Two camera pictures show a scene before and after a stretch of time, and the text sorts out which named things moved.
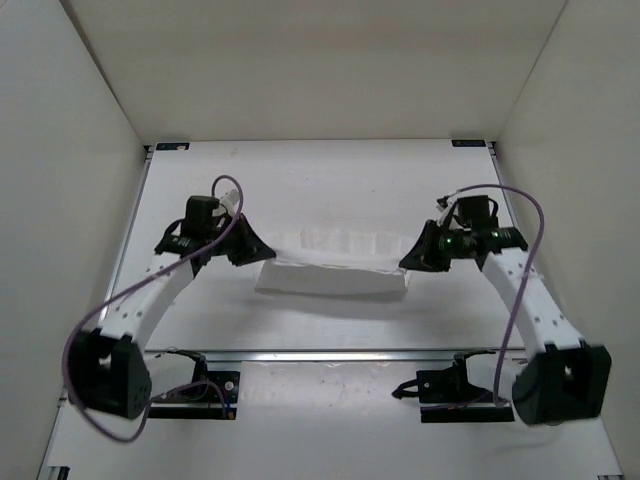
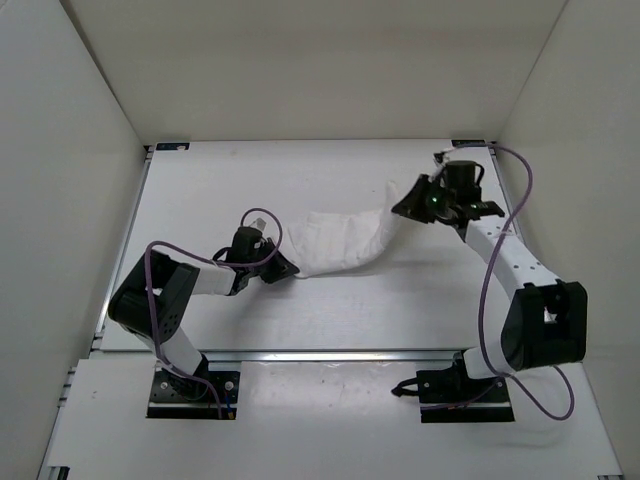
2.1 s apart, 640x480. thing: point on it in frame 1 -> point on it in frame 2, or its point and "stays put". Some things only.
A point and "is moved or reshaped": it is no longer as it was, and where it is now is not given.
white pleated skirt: x=334 y=261 is moved or reshaped
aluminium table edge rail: x=333 y=354 stays put
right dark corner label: x=468 y=143 stays put
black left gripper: x=252 y=247 -> x=281 y=269
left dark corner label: x=172 y=145 stays put
